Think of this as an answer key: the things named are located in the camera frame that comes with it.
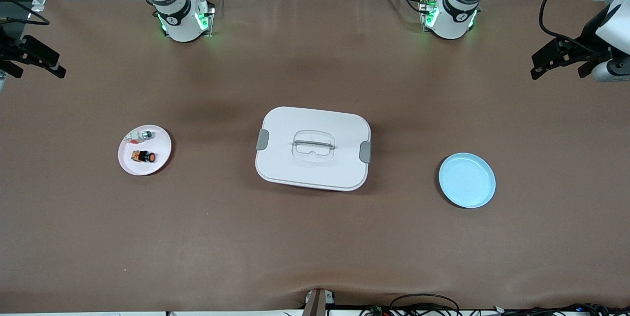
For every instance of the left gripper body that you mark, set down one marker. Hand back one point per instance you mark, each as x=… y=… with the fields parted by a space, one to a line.
x=586 y=36

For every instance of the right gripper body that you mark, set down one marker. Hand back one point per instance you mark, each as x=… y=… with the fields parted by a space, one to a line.
x=11 y=51

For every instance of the orange push button switch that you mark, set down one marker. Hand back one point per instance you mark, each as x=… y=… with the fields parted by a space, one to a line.
x=142 y=157

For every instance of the white lidded storage box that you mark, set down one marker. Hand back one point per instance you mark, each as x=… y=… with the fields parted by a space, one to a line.
x=315 y=168

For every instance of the pink round plate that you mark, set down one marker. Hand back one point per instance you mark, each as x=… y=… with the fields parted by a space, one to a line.
x=157 y=151

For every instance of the light blue round plate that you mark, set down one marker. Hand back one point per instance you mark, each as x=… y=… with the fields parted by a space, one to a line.
x=467 y=183

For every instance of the white switch with green button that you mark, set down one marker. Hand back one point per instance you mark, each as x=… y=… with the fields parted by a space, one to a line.
x=146 y=135

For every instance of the metal clamp bracket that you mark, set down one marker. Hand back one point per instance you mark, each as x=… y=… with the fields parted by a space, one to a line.
x=317 y=303

